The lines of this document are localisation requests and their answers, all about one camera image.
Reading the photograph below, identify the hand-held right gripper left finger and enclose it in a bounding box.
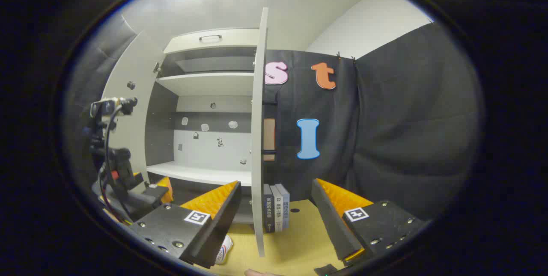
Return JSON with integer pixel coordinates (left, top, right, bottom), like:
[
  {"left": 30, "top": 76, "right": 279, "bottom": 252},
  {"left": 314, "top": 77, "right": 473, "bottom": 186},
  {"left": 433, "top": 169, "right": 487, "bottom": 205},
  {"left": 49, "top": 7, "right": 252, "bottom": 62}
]
[{"left": 128, "top": 181, "right": 242, "bottom": 269}]

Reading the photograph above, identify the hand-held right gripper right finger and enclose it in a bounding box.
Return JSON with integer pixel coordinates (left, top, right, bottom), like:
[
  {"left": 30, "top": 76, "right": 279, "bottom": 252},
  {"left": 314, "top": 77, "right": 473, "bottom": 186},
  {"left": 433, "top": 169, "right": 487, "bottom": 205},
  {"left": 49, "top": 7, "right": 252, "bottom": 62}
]
[{"left": 310, "top": 178, "right": 425, "bottom": 264}]

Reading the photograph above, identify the white shoe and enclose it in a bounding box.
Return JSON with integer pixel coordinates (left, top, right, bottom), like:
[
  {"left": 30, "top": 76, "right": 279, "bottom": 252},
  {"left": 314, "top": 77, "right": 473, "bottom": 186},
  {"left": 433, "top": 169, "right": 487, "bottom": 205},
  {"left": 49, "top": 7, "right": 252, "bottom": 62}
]
[{"left": 214, "top": 234, "right": 234, "bottom": 266}]

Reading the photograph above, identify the white cabinet door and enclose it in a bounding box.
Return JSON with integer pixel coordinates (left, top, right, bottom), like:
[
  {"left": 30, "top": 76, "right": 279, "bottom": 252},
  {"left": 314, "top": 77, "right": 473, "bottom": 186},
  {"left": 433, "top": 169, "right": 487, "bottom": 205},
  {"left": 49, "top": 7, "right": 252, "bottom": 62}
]
[
  {"left": 250, "top": 7, "right": 277, "bottom": 257},
  {"left": 101, "top": 30, "right": 180, "bottom": 182}
]

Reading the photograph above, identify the white shoe cabinet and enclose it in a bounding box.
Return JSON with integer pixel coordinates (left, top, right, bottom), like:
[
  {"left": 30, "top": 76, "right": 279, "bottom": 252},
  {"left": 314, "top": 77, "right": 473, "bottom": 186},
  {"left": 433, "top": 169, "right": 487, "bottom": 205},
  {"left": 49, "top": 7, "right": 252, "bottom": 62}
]
[{"left": 143, "top": 28, "right": 262, "bottom": 225}]

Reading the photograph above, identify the dark grey book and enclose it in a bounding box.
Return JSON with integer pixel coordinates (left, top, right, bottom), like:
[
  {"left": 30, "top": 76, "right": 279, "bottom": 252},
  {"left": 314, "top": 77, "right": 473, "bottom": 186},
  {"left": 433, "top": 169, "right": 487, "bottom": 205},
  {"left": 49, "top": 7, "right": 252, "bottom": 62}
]
[{"left": 263, "top": 184, "right": 275, "bottom": 233}]

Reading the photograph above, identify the black backdrop cloth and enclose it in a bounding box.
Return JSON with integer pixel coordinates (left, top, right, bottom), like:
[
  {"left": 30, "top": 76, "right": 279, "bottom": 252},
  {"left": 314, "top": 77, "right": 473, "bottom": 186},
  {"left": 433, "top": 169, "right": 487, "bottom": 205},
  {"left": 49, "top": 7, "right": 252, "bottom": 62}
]
[{"left": 64, "top": 13, "right": 484, "bottom": 221}]

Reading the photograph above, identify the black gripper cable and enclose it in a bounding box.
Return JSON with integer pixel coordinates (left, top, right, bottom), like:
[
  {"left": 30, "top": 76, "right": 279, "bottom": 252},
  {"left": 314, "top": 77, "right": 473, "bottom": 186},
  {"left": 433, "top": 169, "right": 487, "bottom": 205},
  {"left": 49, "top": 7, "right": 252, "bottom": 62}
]
[{"left": 99, "top": 104, "right": 129, "bottom": 221}]

